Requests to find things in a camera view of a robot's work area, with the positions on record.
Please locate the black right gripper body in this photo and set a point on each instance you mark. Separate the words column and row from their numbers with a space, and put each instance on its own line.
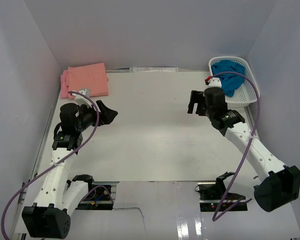
column 202, row 108

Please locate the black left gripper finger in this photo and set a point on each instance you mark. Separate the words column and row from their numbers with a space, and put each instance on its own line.
column 108, row 115
column 101, row 105

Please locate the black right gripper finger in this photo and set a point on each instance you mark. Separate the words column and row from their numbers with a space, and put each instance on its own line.
column 196, row 96
column 193, row 107

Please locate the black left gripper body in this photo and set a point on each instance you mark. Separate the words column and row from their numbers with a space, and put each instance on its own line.
column 88, row 117

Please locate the blue t shirt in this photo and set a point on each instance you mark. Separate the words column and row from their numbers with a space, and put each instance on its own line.
column 229, row 81

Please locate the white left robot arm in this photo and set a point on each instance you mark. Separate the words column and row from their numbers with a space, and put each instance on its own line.
column 49, row 216

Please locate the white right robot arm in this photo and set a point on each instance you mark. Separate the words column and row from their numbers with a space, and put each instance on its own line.
column 279, row 183

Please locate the folded salmon t shirt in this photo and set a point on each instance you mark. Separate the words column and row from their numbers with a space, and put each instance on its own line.
column 92, row 77

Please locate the white perforated plastic basket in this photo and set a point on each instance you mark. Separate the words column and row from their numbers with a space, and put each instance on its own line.
column 245, row 94

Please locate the folded pink t shirt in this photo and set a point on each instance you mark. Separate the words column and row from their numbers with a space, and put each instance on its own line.
column 64, row 86

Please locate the white paper sheet at back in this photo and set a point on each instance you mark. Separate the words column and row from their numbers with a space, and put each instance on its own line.
column 153, row 69

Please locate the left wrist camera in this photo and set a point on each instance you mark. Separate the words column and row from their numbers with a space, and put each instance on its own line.
column 83, row 97

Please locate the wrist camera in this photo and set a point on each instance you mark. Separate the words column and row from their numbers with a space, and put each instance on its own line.
column 83, row 97
column 213, row 82

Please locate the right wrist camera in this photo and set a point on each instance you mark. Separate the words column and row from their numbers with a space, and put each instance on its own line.
column 213, row 82

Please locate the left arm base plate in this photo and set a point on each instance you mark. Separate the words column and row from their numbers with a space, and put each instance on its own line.
column 99, row 199

